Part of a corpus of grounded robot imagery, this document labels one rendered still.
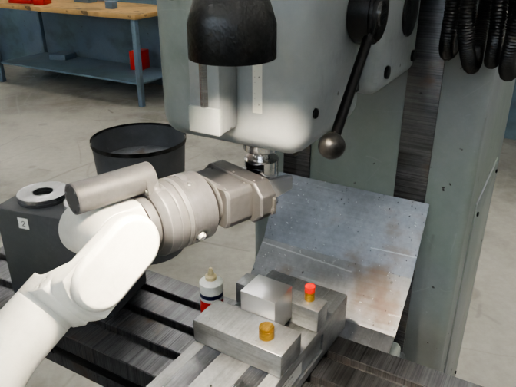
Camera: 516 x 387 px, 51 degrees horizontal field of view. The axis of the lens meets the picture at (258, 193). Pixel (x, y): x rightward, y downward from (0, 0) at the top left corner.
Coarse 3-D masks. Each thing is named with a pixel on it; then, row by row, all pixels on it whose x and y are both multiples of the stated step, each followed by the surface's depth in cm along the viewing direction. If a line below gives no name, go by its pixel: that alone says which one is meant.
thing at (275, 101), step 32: (160, 0) 61; (288, 0) 54; (320, 0) 55; (160, 32) 63; (288, 32) 55; (320, 32) 57; (256, 64) 58; (288, 64) 56; (320, 64) 59; (352, 64) 68; (256, 96) 59; (288, 96) 58; (320, 96) 61; (256, 128) 61; (288, 128) 59; (320, 128) 63
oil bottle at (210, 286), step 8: (208, 272) 93; (200, 280) 94; (208, 280) 92; (216, 280) 93; (200, 288) 93; (208, 288) 92; (216, 288) 92; (200, 296) 94; (208, 296) 93; (216, 296) 93; (200, 304) 95; (208, 304) 93
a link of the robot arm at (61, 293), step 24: (120, 216) 56; (96, 240) 54; (120, 240) 55; (144, 240) 57; (72, 264) 53; (96, 264) 53; (120, 264) 55; (144, 264) 57; (24, 288) 55; (48, 288) 53; (72, 288) 53; (96, 288) 54; (120, 288) 56; (48, 312) 54; (72, 312) 54; (96, 312) 55
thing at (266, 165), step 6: (246, 156) 73; (252, 156) 73; (270, 156) 73; (276, 156) 73; (246, 162) 72; (252, 162) 71; (258, 162) 71; (264, 162) 71; (270, 162) 71; (276, 162) 72; (252, 168) 72; (258, 168) 71; (264, 168) 71; (270, 168) 72
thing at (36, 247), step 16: (32, 192) 99; (48, 192) 101; (0, 208) 96; (16, 208) 95; (32, 208) 95; (48, 208) 95; (64, 208) 94; (0, 224) 97; (16, 224) 96; (32, 224) 95; (48, 224) 93; (16, 240) 98; (32, 240) 96; (48, 240) 95; (16, 256) 99; (32, 256) 98; (48, 256) 97; (64, 256) 95; (16, 272) 101; (32, 272) 100; (144, 272) 106; (16, 288) 103
